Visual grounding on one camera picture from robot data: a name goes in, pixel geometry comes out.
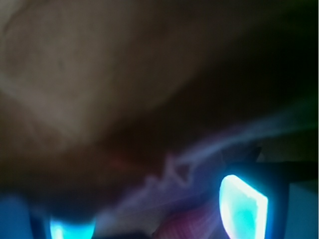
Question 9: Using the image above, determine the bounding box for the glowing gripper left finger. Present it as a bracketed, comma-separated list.
[30, 214, 96, 239]

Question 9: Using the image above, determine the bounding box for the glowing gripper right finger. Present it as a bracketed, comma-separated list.
[218, 161, 319, 239]

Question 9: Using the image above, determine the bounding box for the orange spiral sea shell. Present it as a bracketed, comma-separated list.
[152, 206, 219, 239]

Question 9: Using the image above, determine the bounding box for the brown paper bag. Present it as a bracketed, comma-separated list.
[0, 0, 319, 215]

